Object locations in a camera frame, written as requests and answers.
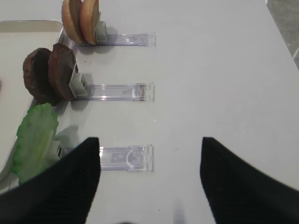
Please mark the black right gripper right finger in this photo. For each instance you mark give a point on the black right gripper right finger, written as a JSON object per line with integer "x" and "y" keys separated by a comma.
{"x": 238, "y": 193}

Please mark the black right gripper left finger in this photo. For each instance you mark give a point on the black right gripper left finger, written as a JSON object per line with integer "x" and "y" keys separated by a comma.
{"x": 63, "y": 194}

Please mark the green lettuce leaf on rack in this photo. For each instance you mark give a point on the green lettuce leaf on rack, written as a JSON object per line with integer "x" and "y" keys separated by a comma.
{"x": 34, "y": 136}

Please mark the clear rack for lettuce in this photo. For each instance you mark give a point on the clear rack for lettuce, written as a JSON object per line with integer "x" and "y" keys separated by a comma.
{"x": 129, "y": 158}

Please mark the clear rack for patties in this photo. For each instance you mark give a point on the clear rack for patties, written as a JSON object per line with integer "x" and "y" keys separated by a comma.
{"x": 83, "y": 90}

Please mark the dark meat patty outer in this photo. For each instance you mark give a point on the dark meat patty outer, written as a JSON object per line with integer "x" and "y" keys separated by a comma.
{"x": 61, "y": 64}

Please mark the dark meat patty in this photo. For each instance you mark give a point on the dark meat patty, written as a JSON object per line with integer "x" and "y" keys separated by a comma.
{"x": 61, "y": 64}
{"x": 35, "y": 76}

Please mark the dark meat patty inner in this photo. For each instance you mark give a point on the dark meat patty inner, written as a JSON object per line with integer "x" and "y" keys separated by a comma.
{"x": 35, "y": 76}

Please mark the clear rack for buns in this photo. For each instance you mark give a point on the clear rack for buns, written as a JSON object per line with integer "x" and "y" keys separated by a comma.
{"x": 103, "y": 38}

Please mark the white metal tray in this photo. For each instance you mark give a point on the white metal tray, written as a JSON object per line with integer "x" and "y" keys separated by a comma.
{"x": 17, "y": 40}

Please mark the outer bun half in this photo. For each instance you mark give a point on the outer bun half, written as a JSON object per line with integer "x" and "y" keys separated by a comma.
{"x": 89, "y": 16}

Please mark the bun half nearest tray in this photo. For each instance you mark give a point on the bun half nearest tray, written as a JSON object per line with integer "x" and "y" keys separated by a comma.
{"x": 70, "y": 13}

